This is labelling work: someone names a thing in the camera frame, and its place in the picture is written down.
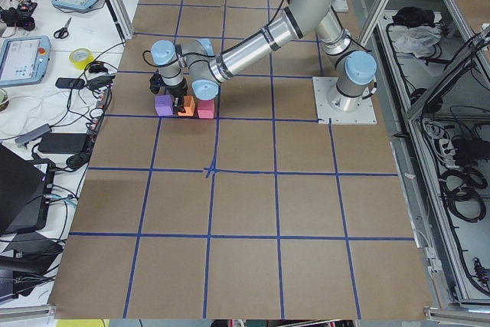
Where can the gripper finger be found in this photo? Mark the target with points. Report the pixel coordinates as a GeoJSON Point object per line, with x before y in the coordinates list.
{"type": "Point", "coordinates": [178, 104]}

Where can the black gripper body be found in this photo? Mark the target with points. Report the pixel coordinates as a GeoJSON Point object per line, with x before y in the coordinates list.
{"type": "Point", "coordinates": [177, 92]}

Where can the orange foam cube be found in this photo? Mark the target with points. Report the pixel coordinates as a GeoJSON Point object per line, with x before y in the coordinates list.
{"type": "Point", "coordinates": [187, 107]}

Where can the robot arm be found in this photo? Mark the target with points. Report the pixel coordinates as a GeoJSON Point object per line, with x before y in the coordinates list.
{"type": "Point", "coordinates": [195, 65]}

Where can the purple foam cube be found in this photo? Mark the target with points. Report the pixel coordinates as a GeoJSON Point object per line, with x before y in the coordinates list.
{"type": "Point", "coordinates": [164, 105]}

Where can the pink foam cube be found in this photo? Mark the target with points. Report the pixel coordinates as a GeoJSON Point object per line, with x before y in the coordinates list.
{"type": "Point", "coordinates": [206, 109]}

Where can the yellow tape roll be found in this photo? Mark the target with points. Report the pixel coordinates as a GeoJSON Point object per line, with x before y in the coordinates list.
{"type": "Point", "coordinates": [81, 58]}

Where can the near teach pendant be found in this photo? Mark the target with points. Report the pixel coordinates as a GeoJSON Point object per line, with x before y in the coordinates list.
{"type": "Point", "coordinates": [24, 60]}

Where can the black laptop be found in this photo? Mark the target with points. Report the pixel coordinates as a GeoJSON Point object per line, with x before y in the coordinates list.
{"type": "Point", "coordinates": [25, 186]}

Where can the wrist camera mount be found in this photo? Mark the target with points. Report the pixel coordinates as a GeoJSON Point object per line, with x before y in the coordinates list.
{"type": "Point", "coordinates": [156, 82]}

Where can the black handled scissors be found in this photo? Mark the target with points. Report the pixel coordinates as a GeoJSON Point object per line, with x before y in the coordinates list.
{"type": "Point", "coordinates": [63, 32]}

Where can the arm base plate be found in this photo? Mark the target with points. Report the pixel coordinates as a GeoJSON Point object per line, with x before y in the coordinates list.
{"type": "Point", "coordinates": [337, 109]}

